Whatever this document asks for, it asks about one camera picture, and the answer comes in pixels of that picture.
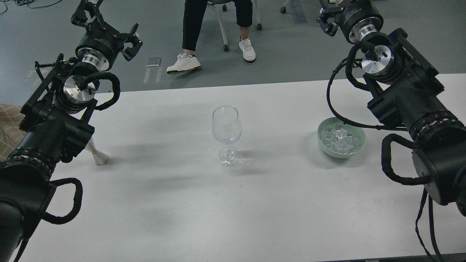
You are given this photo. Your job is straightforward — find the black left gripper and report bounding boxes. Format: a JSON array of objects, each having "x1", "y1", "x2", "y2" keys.
[{"x1": 71, "y1": 0, "x2": 143, "y2": 71}]

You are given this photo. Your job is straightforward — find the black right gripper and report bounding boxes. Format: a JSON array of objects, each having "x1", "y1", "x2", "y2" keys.
[{"x1": 317, "y1": 0, "x2": 383, "y2": 43}]

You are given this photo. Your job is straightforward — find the steel double jigger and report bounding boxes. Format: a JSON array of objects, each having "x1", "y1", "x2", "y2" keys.
[{"x1": 84, "y1": 138, "x2": 109, "y2": 166}]

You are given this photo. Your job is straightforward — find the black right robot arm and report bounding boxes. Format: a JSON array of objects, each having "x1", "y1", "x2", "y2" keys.
[{"x1": 316, "y1": 0, "x2": 466, "y2": 262}]

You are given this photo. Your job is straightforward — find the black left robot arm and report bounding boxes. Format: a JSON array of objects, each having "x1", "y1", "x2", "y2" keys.
[{"x1": 0, "y1": 0, "x2": 143, "y2": 262}]

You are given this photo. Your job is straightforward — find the pile of ice cubes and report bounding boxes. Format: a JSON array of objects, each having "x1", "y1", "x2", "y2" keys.
[{"x1": 318, "y1": 124, "x2": 363, "y2": 155}]

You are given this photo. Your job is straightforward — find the clear wine glass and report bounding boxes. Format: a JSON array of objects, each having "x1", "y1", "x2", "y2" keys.
[{"x1": 212, "y1": 106, "x2": 242, "y2": 166}]

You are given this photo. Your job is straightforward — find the grey floor plate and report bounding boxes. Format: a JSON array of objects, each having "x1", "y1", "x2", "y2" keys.
[{"x1": 146, "y1": 57, "x2": 162, "y2": 67}]

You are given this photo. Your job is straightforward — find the seated person in black trousers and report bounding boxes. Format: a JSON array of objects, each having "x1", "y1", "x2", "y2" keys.
[{"x1": 166, "y1": 0, "x2": 256, "y2": 75}]

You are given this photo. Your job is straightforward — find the office chair with castors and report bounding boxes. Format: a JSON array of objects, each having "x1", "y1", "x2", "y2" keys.
[{"x1": 206, "y1": 0, "x2": 263, "y2": 52}]

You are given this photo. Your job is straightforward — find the green bowl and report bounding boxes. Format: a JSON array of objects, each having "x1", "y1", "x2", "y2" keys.
[{"x1": 317, "y1": 117, "x2": 366, "y2": 159}]

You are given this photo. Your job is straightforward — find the beige checked cushion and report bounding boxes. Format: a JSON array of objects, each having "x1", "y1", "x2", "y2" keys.
[{"x1": 0, "y1": 103, "x2": 25, "y2": 162}]

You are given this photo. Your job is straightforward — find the black floor cables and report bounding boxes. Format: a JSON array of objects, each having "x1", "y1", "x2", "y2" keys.
[{"x1": 0, "y1": 0, "x2": 63, "y2": 15}]

